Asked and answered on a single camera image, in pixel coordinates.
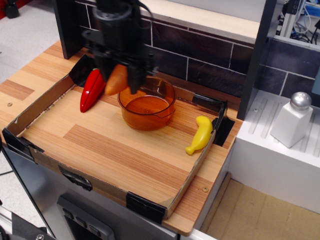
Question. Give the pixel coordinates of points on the light wooden shelf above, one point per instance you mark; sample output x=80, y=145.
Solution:
x=218, y=24

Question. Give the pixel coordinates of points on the orange plastic toy carrot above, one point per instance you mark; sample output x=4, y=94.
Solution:
x=117, y=81

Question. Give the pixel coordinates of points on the white toy sink drainboard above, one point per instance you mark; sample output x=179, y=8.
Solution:
x=261, y=162

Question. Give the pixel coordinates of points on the cardboard fence with black tape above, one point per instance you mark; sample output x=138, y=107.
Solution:
x=148, y=172

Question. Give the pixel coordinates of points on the dark grey left post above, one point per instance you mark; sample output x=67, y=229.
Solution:
x=72, y=18

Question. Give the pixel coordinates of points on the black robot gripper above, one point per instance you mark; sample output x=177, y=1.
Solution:
x=120, y=41

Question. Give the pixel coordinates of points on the red plastic toy chili pepper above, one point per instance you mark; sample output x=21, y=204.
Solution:
x=93, y=87

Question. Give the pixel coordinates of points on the yellow plastic toy banana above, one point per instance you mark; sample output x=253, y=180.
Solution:
x=202, y=135

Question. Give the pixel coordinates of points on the white salt shaker metal cap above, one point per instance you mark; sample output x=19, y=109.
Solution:
x=292, y=121

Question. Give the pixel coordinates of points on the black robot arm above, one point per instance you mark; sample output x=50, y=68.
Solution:
x=119, y=8

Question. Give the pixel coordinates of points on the grey toy oven front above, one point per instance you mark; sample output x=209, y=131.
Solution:
x=81, y=224

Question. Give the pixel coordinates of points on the transparent orange plastic pot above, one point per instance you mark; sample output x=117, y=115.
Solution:
x=151, y=107

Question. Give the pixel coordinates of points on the dark grey vertical post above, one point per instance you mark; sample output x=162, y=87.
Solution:
x=266, y=32

